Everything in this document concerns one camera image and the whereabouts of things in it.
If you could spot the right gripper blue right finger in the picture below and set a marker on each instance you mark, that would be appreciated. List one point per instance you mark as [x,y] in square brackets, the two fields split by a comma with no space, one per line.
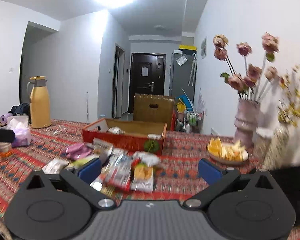
[219,181]

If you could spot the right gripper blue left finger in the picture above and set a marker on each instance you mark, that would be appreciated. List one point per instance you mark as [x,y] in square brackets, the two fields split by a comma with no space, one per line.
[79,181]

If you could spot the pumpkin cracker snack bag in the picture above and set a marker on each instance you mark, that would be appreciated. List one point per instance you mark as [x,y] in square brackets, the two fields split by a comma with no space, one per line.
[143,178]

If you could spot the green snack packet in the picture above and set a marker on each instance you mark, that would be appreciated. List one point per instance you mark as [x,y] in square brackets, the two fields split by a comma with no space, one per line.
[80,162]

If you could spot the purple yoga mat roll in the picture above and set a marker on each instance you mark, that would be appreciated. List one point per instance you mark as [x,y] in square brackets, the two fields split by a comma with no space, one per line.
[3,118]

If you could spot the colourful patterned tablecloth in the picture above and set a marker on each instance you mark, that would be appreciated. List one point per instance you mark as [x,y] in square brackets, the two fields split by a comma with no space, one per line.
[178,180]

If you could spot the pink tissue pack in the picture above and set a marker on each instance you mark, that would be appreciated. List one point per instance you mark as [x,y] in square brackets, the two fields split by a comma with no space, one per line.
[19,124]

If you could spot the pink snack packet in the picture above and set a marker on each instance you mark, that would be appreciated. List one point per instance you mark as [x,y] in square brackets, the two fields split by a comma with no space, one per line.
[77,151]

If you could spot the red white snack packet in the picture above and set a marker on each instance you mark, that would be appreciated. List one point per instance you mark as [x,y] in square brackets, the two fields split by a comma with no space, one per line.
[115,174]

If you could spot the plate of orange peels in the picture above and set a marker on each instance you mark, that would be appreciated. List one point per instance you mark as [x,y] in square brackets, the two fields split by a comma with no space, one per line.
[226,153]

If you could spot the yellow thermos jug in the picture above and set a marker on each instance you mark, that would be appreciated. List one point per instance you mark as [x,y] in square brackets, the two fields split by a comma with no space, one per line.
[39,102]

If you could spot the white mop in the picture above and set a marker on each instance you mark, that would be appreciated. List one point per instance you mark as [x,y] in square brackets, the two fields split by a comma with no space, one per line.
[87,106]

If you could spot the red cardboard snack box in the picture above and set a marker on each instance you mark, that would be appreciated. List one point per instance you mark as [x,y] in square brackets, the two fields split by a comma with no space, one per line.
[133,136]

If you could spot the pink ribbed flower vase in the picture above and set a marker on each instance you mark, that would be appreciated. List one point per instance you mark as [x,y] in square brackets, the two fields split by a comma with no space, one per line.
[245,122]

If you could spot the speckled white vase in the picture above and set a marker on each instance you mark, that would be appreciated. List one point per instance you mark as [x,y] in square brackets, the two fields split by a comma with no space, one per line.
[277,149]

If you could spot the dark entrance door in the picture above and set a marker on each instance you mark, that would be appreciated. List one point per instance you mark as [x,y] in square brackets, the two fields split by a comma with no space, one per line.
[147,76]

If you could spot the grey refrigerator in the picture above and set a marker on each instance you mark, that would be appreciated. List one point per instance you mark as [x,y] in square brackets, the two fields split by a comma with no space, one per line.
[180,70]

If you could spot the yellow flower branches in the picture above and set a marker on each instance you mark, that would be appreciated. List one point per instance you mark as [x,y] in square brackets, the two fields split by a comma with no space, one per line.
[289,106]

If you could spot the cluttered wire storage rack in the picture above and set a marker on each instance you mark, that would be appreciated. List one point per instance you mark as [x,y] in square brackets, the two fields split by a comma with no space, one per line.
[188,118]

